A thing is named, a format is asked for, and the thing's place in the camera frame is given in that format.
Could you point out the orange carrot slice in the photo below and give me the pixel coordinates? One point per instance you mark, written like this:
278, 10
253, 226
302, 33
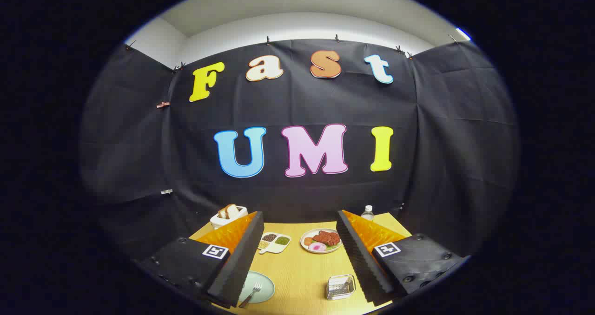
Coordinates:
308, 241

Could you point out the metal fork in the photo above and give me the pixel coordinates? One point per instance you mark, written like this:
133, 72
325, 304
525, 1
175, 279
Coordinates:
251, 295

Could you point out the pink ham slice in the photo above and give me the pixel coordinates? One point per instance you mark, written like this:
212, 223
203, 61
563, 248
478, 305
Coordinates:
317, 246

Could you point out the light green plate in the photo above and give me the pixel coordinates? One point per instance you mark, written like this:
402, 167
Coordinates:
267, 294

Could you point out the red meat pieces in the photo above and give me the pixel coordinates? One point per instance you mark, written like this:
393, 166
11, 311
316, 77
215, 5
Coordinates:
327, 238

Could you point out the large bread slice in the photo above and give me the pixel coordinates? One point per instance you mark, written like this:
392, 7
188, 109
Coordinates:
231, 211

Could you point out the white divided bean dish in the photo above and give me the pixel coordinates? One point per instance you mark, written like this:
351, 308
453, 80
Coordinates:
274, 247

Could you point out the white toaster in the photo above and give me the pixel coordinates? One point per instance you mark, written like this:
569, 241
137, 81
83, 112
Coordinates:
218, 223

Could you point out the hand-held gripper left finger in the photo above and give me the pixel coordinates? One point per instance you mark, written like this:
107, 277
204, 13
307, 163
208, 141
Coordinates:
241, 259

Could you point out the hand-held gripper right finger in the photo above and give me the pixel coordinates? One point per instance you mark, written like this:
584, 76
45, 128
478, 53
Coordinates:
362, 264

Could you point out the white food plate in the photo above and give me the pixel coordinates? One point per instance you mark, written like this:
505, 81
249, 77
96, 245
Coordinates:
305, 247

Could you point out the green lettuce leaf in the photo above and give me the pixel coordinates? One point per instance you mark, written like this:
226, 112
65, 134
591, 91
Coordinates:
333, 247

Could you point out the green label plastic bottle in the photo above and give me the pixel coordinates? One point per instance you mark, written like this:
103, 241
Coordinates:
367, 215

